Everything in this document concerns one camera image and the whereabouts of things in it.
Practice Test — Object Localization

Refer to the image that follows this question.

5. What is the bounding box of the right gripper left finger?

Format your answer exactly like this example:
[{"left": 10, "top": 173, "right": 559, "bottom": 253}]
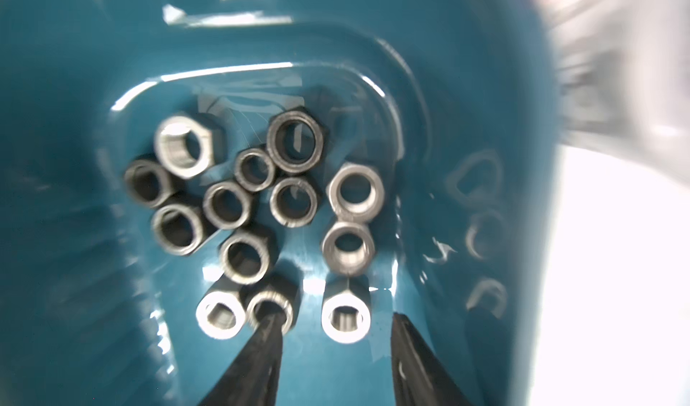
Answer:
[{"left": 199, "top": 314, "right": 285, "bottom": 406}]

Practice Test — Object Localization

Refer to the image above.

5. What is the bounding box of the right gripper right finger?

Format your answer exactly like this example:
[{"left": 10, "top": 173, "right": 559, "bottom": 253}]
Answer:
[{"left": 391, "top": 313, "right": 472, "bottom": 406}]

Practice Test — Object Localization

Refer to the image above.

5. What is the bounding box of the silver hex nut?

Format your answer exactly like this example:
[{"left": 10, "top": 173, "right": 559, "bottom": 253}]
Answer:
[
  {"left": 321, "top": 220, "right": 376, "bottom": 277},
  {"left": 321, "top": 277, "right": 372, "bottom": 344},
  {"left": 154, "top": 113, "right": 227, "bottom": 180},
  {"left": 195, "top": 276, "right": 247, "bottom": 341},
  {"left": 326, "top": 162, "right": 386, "bottom": 224}
]

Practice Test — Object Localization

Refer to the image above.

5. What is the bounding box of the black hex nut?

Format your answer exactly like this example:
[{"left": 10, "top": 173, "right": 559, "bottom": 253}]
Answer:
[
  {"left": 123, "top": 154, "right": 184, "bottom": 209},
  {"left": 246, "top": 273, "right": 301, "bottom": 335},
  {"left": 150, "top": 197, "right": 217, "bottom": 257},
  {"left": 266, "top": 109, "right": 325, "bottom": 175}
]

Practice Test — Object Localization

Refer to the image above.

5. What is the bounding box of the teal storage box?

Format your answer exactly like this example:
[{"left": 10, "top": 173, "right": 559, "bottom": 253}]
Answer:
[{"left": 1, "top": 0, "right": 560, "bottom": 405}]

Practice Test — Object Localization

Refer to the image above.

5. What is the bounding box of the clear plastic cup with label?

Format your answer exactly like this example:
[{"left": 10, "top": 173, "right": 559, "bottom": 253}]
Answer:
[{"left": 537, "top": 0, "right": 689, "bottom": 183}]

